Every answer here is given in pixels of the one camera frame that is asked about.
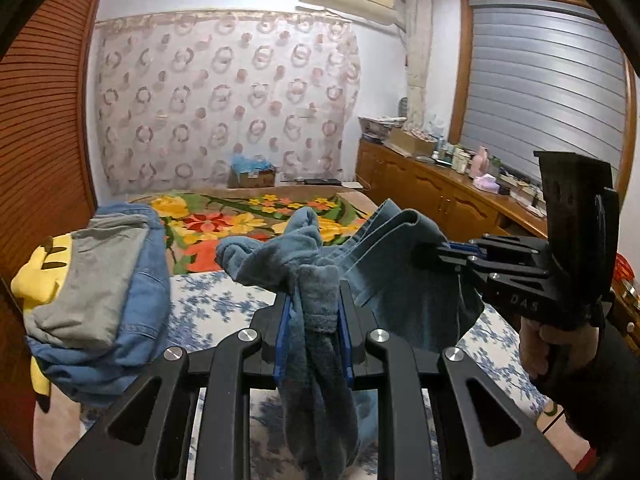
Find white paper stack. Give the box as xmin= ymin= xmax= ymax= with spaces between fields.
xmin=359 ymin=116 xmax=408 ymax=141

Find small cardboard box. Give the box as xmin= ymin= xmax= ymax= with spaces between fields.
xmin=229 ymin=167 xmax=277 ymax=189

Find grey and yellow garment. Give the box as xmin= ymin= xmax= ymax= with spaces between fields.
xmin=10 ymin=216 xmax=151 ymax=413

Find person's right hand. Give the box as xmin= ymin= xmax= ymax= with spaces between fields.
xmin=519 ymin=317 xmax=602 ymax=387

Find white blue floral blanket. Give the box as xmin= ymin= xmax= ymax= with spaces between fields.
xmin=80 ymin=270 xmax=551 ymax=471

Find circle patterned curtain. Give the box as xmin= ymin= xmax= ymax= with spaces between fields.
xmin=94 ymin=9 xmax=362 ymax=197

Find white wrapped pipe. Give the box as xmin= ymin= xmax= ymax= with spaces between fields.
xmin=402 ymin=0 xmax=433 ymax=133

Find open cardboard box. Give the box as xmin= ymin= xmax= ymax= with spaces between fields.
xmin=387 ymin=127 xmax=441 ymax=157

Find pile of folded clothes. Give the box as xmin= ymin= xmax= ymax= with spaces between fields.
xmin=25 ymin=202 xmax=173 ymax=408

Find grey window blind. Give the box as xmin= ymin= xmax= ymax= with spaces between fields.
xmin=470 ymin=0 xmax=628 ymax=181

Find row of small bottles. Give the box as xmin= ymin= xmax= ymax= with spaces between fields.
xmin=432 ymin=135 xmax=473 ymax=173

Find peach flowered bedspread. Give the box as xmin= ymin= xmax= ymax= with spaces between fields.
xmin=127 ymin=187 xmax=381 ymax=276

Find teal pants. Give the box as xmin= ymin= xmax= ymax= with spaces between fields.
xmin=215 ymin=199 xmax=485 ymax=480

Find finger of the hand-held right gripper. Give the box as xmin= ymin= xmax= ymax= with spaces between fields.
xmin=447 ymin=234 xmax=551 ymax=258
xmin=424 ymin=244 xmax=551 ymax=288

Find wooden sideboard cabinet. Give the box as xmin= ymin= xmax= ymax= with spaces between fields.
xmin=356 ymin=139 xmax=640 ymax=351

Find wooden window frame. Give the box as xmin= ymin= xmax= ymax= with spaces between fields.
xmin=459 ymin=0 xmax=638 ymax=186

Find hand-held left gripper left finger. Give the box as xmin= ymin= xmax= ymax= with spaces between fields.
xmin=52 ymin=292 xmax=293 ymax=480

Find wooden louvred wardrobe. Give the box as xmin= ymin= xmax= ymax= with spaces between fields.
xmin=0 ymin=0 xmax=113 ymax=461

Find blue plastic bag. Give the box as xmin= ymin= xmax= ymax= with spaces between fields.
xmin=231 ymin=154 xmax=276 ymax=173

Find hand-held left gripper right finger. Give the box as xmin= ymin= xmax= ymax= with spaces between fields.
xmin=339 ymin=280 xmax=576 ymax=480

